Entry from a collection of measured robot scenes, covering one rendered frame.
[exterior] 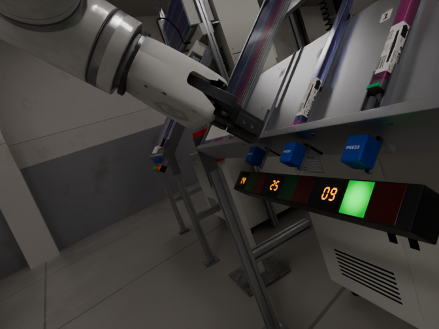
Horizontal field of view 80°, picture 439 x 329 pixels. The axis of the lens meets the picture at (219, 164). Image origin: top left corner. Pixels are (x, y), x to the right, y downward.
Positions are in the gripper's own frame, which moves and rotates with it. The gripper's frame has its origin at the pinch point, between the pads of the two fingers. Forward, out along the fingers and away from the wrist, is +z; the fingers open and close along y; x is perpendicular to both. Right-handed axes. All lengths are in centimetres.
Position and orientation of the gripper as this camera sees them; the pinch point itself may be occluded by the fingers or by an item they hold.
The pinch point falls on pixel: (245, 126)
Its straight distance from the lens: 34.5
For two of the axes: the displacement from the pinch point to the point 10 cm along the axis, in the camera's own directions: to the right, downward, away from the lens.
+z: 8.5, 4.1, 3.3
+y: 3.5, 0.1, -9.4
